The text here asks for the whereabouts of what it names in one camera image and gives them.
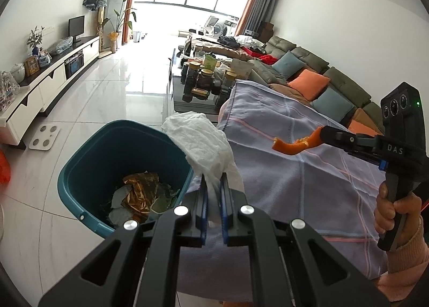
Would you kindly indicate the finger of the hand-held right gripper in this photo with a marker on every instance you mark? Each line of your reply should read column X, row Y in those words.
column 348, row 139
column 365, row 152

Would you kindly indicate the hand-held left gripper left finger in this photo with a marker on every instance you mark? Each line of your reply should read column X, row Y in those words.
column 204, row 213

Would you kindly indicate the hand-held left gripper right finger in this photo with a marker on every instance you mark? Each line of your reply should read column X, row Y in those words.
column 224, row 213

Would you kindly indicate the clear green-edged wrapper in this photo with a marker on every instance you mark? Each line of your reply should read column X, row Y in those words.
column 166, row 198

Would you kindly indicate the orange peel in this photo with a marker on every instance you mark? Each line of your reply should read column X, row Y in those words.
column 291, row 146

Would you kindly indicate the gold foil wrapper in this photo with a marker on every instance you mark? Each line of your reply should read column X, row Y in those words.
column 140, row 193

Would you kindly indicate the white tissue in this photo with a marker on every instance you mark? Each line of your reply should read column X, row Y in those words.
column 204, row 139

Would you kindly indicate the teal trash bin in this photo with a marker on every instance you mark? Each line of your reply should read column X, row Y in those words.
column 100, row 159

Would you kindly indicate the person's right forearm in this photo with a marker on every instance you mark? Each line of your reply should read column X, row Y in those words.
column 412, row 260

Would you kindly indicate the small white trash can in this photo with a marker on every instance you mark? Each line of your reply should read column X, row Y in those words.
column 137, row 36

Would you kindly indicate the person's right hand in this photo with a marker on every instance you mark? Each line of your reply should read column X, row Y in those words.
column 409, row 208

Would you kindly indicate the orange cushion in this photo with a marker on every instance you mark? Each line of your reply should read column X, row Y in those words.
column 308, row 85
column 365, row 128

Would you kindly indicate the brown back cushion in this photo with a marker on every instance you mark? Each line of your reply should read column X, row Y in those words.
column 363, row 115

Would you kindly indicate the blue cushion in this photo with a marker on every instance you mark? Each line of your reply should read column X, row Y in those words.
column 290, row 64
column 333, row 105

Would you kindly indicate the green sofa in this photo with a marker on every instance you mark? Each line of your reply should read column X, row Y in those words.
column 348, row 84

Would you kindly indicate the purple plaid tablecloth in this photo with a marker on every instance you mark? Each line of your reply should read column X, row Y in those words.
column 285, row 193

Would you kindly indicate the brown seat blanket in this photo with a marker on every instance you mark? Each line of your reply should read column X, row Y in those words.
column 285, row 89

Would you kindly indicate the dark coffee table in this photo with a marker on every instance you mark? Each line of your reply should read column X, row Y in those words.
column 181, row 99

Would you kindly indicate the red clothes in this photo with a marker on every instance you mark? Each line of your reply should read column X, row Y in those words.
column 261, row 55

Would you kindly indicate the dark jars with wooden lids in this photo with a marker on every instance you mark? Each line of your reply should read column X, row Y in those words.
column 201, row 79

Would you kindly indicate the dark wooden cabinet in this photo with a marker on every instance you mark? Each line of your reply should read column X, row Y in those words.
column 267, row 32

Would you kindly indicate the white clothes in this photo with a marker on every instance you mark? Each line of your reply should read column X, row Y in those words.
column 249, row 42

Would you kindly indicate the green tall packet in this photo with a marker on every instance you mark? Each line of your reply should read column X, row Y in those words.
column 209, row 62

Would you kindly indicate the black clothes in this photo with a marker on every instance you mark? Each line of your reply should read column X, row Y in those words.
column 228, row 41

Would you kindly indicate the orange and grey curtain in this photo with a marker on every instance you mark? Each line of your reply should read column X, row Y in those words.
column 261, row 5
column 132, row 1

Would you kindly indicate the washing machine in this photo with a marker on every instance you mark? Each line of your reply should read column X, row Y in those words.
column 224, row 28

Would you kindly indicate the white bathroom scale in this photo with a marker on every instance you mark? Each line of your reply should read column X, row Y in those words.
column 44, row 137

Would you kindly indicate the white office chair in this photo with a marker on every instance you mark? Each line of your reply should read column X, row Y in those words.
column 208, row 25

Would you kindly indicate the white TV cabinet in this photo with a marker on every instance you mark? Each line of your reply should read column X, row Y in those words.
column 50, row 82

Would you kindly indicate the tall leafy plant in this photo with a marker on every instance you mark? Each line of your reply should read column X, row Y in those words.
column 119, row 18

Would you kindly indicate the clear plastic bag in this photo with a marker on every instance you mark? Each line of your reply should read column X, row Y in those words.
column 62, row 45

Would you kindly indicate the blue and white porcelain jar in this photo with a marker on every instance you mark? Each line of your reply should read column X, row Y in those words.
column 44, row 59

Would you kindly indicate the black monitor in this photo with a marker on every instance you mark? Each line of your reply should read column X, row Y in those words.
column 76, row 27

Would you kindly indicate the wrapped ship model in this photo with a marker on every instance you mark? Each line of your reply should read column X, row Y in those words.
column 8, row 90

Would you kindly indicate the blue vase with branches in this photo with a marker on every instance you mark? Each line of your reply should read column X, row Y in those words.
column 35, row 40

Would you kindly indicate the gold picture frame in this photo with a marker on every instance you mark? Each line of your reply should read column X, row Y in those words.
column 32, row 65

